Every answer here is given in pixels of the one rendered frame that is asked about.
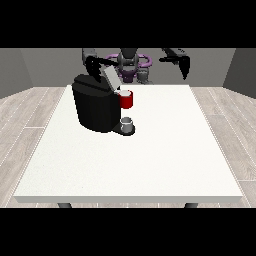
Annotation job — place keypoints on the small grey cup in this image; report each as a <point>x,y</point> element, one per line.
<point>127,124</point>

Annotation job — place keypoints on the pale grey machine lid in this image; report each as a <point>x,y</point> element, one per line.
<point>112,79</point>

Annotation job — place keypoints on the black coffee machine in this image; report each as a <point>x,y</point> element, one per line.
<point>95,106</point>

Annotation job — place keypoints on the grey trunk with purple rings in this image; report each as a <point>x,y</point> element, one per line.
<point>128,63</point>

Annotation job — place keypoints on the dark table leg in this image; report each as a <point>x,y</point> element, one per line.
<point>64,205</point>

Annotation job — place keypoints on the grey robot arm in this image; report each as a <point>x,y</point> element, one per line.
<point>88,53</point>
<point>174,51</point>

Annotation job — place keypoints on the red pod holder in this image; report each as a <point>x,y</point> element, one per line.
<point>126,101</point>

